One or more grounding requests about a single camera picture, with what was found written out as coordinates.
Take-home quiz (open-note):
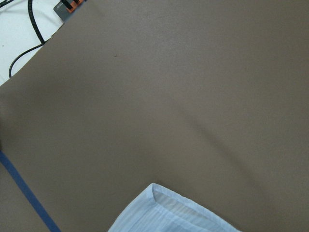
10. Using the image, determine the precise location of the light blue button-up shirt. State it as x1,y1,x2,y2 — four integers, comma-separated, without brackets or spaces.
109,183,238,232

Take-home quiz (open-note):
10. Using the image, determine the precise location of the grey orange connector box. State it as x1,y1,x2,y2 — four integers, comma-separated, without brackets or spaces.
53,0,86,23

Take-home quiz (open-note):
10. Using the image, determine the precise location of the black cable on desk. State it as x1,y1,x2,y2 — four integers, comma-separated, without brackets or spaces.
8,0,46,79

